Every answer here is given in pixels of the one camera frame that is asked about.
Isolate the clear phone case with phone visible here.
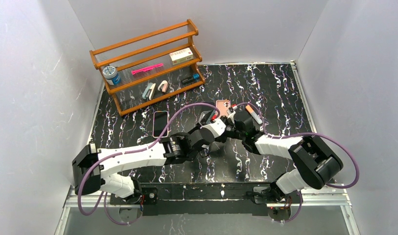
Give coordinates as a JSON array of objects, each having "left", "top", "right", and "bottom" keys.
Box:
[{"left": 199, "top": 110, "right": 216, "bottom": 126}]

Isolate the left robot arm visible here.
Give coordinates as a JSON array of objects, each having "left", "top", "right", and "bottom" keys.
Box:
[{"left": 72, "top": 118, "right": 226, "bottom": 198}]

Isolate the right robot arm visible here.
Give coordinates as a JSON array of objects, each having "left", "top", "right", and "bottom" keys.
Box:
[{"left": 225, "top": 111, "right": 344, "bottom": 195}]

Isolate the cream cased phone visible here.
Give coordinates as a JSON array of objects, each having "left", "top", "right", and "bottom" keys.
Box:
[{"left": 152, "top": 111, "right": 169, "bottom": 139}]

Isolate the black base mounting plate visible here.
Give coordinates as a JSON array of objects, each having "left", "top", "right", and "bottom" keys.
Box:
[{"left": 109, "top": 182, "right": 303, "bottom": 216}]

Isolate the black blue marker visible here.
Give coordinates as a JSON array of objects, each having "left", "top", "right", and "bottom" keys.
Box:
[{"left": 181, "top": 73, "right": 200, "bottom": 85}]

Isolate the pink tape dispenser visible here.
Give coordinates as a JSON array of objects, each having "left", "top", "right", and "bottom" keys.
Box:
[{"left": 158, "top": 80, "right": 168, "bottom": 93}]

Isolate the teal eraser block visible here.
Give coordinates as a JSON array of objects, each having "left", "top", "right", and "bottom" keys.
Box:
[{"left": 142, "top": 83, "right": 153, "bottom": 100}]

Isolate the white medicine box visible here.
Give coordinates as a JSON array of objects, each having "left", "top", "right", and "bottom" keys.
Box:
[{"left": 169, "top": 47, "right": 194, "bottom": 65}]

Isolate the orange wooden shelf rack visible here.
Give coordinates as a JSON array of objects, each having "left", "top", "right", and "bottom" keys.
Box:
[{"left": 90, "top": 19, "right": 205, "bottom": 116}]

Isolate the pink highlighter pen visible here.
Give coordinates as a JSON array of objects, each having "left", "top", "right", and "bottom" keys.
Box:
[{"left": 131, "top": 63, "right": 164, "bottom": 75}]

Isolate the blue round jar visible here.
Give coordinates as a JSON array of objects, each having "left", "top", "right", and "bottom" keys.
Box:
[{"left": 102, "top": 66, "right": 120, "bottom": 86}]

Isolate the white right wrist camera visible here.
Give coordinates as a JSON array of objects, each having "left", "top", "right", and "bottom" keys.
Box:
[{"left": 227, "top": 104, "right": 237, "bottom": 118}]

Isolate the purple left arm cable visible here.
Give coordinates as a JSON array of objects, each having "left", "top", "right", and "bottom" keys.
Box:
[{"left": 77, "top": 102, "right": 221, "bottom": 226}]

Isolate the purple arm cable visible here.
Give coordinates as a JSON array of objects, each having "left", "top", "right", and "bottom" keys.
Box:
[
  {"left": 233, "top": 102, "right": 360, "bottom": 224},
  {"left": 77, "top": 102, "right": 221, "bottom": 226}
]

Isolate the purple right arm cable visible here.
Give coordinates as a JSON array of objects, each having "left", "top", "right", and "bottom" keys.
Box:
[{"left": 233, "top": 102, "right": 360, "bottom": 224}]

